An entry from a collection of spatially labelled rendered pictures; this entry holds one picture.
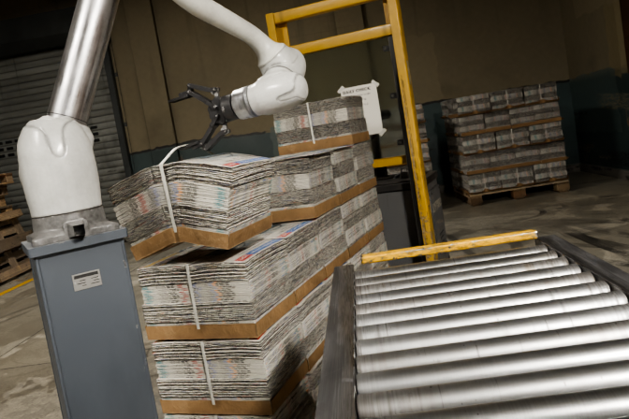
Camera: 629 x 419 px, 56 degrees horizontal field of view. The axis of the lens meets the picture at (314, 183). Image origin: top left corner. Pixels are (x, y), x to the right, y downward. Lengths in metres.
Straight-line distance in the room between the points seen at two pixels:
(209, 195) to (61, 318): 0.49
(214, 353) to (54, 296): 0.57
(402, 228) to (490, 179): 3.87
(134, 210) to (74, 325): 0.47
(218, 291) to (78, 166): 0.56
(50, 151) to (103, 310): 0.37
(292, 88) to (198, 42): 7.47
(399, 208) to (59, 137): 2.32
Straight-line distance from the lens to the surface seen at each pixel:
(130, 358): 1.45
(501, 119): 7.19
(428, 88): 8.74
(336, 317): 1.11
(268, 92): 1.61
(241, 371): 1.78
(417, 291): 1.21
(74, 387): 1.44
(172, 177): 1.67
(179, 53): 9.09
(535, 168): 7.32
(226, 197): 1.58
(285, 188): 2.18
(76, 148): 1.41
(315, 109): 2.75
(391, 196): 3.38
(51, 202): 1.40
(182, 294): 1.79
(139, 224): 1.75
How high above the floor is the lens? 1.14
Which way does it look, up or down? 5 degrees down
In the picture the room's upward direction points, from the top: 9 degrees counter-clockwise
